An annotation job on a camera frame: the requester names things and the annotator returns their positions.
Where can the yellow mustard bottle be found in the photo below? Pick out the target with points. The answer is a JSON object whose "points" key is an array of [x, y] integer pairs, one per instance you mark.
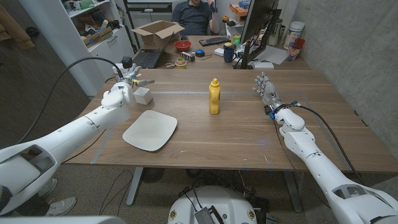
{"points": [[214, 99]]}

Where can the white shelf cabinet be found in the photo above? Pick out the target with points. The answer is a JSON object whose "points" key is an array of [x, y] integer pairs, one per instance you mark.
{"points": [[105, 46]]}

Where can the grey striped box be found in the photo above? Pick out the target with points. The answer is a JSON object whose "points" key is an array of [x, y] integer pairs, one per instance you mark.
{"points": [[187, 56]]}

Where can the open cardboard box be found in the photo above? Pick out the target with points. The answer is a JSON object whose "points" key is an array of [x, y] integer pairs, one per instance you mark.
{"points": [[155, 35]]}

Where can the black keyboard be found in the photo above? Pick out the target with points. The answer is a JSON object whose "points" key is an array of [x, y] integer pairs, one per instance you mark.
{"points": [[214, 41]]}

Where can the black round fan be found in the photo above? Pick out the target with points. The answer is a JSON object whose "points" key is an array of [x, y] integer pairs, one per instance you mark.
{"points": [[152, 175]]}

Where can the grey table leg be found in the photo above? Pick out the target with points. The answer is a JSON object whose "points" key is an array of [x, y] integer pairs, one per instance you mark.
{"points": [[293, 193], [134, 188]]}

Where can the white canister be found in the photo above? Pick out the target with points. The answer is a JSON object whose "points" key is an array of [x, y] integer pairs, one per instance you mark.
{"points": [[293, 34]]}

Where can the blue round gadget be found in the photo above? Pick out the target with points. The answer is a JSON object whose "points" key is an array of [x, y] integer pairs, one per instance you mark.
{"points": [[200, 53]]}

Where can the small orange jar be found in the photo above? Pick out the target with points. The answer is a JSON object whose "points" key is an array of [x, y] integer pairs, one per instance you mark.
{"points": [[225, 18]]}

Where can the white sneaker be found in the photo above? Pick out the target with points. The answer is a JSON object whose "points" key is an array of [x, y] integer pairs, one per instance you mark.
{"points": [[49, 186], [63, 205]]}

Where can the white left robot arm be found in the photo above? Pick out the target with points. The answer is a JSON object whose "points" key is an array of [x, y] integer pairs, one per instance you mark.
{"points": [[77, 130]]}

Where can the brown cardboard box with print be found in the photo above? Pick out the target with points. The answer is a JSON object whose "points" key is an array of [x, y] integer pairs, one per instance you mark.
{"points": [[99, 36]]}

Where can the small white box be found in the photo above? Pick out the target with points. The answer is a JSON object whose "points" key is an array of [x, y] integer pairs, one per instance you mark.
{"points": [[219, 52]]}

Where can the black laptop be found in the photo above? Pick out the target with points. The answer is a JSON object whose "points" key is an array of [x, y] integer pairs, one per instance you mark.
{"points": [[147, 58]]}

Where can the white paper plate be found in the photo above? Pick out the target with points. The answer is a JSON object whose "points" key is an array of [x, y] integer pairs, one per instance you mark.
{"points": [[150, 130]]}

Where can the red bowl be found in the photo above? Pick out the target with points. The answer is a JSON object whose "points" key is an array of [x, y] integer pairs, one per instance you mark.
{"points": [[183, 46]]}

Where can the colourful tape roll stack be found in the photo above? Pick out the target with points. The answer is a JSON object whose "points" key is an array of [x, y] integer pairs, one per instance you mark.
{"points": [[181, 63]]}

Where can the orange box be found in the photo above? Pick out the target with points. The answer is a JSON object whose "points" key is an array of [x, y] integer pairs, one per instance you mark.
{"points": [[238, 10]]}

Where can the white paper sheet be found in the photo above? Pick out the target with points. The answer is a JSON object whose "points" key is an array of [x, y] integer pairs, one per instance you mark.
{"points": [[273, 55]]}

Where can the dark blue mug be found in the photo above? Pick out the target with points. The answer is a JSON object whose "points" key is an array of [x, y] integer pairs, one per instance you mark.
{"points": [[229, 54]]}

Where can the green cup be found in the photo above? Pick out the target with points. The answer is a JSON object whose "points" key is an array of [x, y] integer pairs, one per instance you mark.
{"points": [[236, 40]]}

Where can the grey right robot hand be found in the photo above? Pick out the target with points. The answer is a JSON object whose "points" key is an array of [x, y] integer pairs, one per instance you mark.
{"points": [[269, 91]]}

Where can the white power strip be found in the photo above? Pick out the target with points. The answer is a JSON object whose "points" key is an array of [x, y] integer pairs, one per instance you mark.
{"points": [[116, 69]]}

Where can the black power adapter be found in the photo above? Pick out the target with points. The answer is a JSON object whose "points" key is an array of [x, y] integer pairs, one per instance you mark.
{"points": [[127, 61]]}

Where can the flat white box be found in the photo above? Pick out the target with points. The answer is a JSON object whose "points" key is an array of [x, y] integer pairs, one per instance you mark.
{"points": [[263, 65]]}

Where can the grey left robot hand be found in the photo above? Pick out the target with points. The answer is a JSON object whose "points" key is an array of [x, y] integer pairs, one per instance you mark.
{"points": [[129, 74]]}

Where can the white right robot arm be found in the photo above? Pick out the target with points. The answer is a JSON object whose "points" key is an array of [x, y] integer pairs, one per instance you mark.
{"points": [[323, 168]]}

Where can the person in dark shirt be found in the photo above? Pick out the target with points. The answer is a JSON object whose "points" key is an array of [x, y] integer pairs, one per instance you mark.
{"points": [[192, 18]]}

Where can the black monitor with stand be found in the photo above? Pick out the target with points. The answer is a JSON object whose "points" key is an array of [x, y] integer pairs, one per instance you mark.
{"points": [[258, 18]]}

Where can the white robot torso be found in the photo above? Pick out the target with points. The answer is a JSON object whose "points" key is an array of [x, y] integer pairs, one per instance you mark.
{"points": [[224, 202]]}

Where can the dark steel bottle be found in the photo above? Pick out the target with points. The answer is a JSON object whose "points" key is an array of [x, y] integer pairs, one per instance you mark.
{"points": [[275, 34]]}

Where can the black device on torso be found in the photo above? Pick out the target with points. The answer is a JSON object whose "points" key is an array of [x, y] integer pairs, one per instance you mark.
{"points": [[205, 216]]}

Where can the white cube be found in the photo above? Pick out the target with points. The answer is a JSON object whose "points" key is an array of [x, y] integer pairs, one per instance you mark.
{"points": [[143, 96]]}

